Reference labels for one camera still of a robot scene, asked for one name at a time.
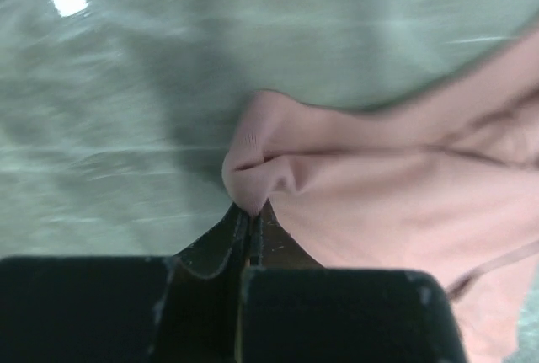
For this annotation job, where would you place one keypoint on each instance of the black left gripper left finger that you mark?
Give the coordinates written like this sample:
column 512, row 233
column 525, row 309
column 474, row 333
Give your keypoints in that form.
column 179, row 308

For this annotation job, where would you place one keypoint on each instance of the pink printed t-shirt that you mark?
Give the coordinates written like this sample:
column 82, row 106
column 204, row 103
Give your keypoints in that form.
column 446, row 183

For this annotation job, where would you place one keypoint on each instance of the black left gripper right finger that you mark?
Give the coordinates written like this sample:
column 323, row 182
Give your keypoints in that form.
column 295, row 310

